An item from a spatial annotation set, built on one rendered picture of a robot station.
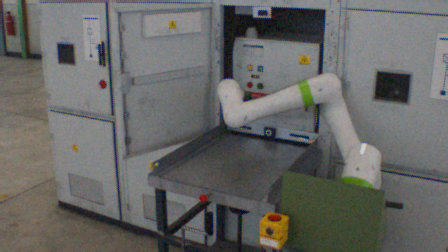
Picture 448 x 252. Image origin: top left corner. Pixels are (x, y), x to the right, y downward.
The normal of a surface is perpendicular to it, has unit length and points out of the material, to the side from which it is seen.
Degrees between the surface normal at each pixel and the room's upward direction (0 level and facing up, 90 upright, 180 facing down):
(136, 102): 90
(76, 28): 90
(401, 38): 90
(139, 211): 90
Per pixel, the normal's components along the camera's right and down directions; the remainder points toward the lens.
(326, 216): -0.49, 0.26
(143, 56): 0.68, 0.22
